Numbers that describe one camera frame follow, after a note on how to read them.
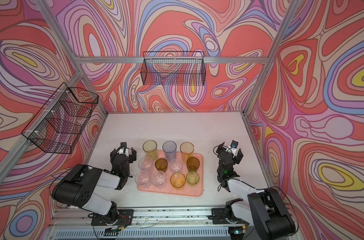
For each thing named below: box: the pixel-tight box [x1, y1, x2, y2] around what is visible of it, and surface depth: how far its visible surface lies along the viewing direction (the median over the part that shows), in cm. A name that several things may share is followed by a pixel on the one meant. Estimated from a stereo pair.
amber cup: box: [170, 172, 187, 189], surface depth 82 cm
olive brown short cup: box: [186, 156, 200, 172], surface depth 86 cm
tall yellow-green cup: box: [142, 139, 158, 161], surface depth 87 cm
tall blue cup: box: [162, 140, 177, 162], surface depth 88 cm
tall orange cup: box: [179, 141, 195, 164], surface depth 86 cm
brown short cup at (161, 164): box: [155, 158, 168, 173], surface depth 88 cm
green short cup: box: [186, 171, 200, 187], surface depth 86 cm
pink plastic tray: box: [137, 150, 204, 197], surface depth 86 cm
